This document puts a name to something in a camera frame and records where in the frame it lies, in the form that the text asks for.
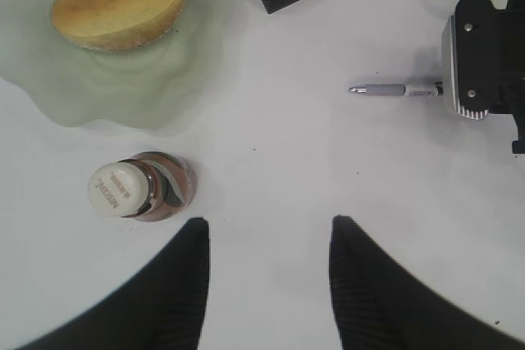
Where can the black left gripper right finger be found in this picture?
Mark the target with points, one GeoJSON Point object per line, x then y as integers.
{"type": "Point", "coordinates": [377, 304]}

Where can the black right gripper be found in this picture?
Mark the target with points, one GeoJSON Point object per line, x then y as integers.
{"type": "Point", "coordinates": [507, 91]}

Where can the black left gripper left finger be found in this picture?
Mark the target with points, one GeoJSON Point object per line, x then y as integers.
{"type": "Point", "coordinates": [161, 307]}

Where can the grey pen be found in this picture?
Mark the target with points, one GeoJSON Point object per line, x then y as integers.
{"type": "Point", "coordinates": [398, 90]}

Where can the brown Nescafe coffee bottle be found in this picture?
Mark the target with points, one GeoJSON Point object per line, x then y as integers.
{"type": "Point", "coordinates": [149, 186]}

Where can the sugared bread roll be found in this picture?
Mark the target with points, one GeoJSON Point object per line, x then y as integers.
{"type": "Point", "coordinates": [114, 25]}

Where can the translucent green wavy plate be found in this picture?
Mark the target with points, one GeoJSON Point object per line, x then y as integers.
{"type": "Point", "coordinates": [141, 88]}

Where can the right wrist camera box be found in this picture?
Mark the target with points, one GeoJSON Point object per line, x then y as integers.
{"type": "Point", "coordinates": [470, 59]}

